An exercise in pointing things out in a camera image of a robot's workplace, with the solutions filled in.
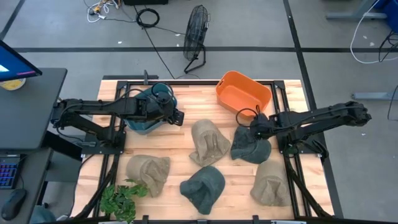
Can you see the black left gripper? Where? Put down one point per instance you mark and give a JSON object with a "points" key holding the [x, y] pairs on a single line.
{"points": [[155, 109]]}

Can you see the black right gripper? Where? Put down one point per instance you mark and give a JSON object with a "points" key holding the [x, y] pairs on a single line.
{"points": [[262, 124]]}

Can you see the dark green bucket hat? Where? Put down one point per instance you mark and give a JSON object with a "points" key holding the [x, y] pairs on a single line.
{"points": [[202, 189], [248, 152]]}

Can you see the beige bucket hat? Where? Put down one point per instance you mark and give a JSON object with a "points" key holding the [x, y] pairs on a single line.
{"points": [[270, 186], [149, 171], [208, 143]]}

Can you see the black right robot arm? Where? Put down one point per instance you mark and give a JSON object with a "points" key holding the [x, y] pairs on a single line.
{"points": [[326, 113]]}

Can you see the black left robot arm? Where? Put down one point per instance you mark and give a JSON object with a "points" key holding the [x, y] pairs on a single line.
{"points": [[93, 107]]}

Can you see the orange plastic bin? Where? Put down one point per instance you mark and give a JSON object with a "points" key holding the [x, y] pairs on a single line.
{"points": [[239, 96]]}

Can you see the blue plastic bin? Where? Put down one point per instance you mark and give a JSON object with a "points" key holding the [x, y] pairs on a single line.
{"points": [[140, 127]]}

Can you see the black floor fan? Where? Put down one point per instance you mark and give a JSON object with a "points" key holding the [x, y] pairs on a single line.
{"points": [[195, 31]]}

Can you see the green artificial plant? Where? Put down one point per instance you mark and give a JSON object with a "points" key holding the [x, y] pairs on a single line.
{"points": [[119, 200]]}

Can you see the grey floor bar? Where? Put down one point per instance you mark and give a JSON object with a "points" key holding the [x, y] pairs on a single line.
{"points": [[373, 95]]}

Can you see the grey desk leg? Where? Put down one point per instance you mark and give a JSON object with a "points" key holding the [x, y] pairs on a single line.
{"points": [[354, 14]]}

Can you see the black desk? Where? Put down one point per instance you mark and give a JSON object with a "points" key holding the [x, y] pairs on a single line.
{"points": [[31, 112]]}

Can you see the yellow tape roll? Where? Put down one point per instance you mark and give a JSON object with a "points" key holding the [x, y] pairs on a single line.
{"points": [[12, 84]]}

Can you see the computer monitor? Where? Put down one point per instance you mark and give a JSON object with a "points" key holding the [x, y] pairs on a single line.
{"points": [[15, 63]]}

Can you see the backlit keyboard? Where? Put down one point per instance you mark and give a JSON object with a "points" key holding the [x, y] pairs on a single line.
{"points": [[7, 171]]}

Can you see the black computer mouse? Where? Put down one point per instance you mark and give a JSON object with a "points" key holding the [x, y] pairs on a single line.
{"points": [[14, 203]]}

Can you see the black metal table frame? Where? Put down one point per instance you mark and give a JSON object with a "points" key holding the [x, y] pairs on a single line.
{"points": [[292, 183]]}

